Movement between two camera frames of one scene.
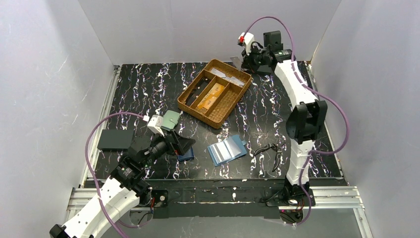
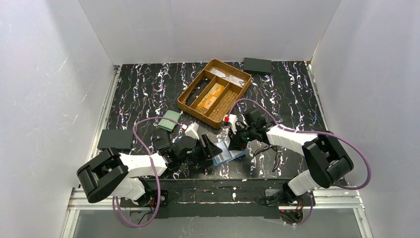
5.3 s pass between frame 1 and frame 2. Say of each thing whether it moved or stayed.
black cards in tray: stayed
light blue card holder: stayed
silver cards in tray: stayed
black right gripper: moved
